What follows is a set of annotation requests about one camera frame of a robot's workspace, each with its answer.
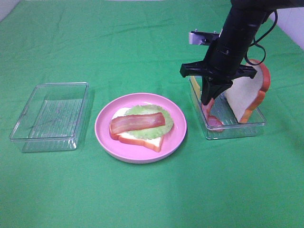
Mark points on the pink round plate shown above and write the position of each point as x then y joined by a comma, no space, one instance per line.
134,153

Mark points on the left clear plastic tray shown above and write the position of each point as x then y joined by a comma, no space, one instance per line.
52,119

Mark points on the toy lettuce leaf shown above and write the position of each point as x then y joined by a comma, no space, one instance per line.
155,132

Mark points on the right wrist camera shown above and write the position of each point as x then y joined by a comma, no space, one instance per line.
202,38

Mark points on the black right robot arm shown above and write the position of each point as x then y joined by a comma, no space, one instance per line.
246,16

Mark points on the right clear plastic tray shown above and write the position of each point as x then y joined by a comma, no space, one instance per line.
231,128

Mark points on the yellow toy cheese slice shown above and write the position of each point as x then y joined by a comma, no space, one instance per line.
196,87

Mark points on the toy bacon strip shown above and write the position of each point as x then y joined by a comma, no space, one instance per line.
211,120
136,122

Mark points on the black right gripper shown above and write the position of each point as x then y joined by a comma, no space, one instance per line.
221,64

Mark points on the clear plastic tray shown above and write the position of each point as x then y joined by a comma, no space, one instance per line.
231,128
52,119

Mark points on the toy bread slice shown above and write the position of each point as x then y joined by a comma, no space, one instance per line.
126,138
247,94

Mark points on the green tablecloth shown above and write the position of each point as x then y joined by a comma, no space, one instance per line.
122,47

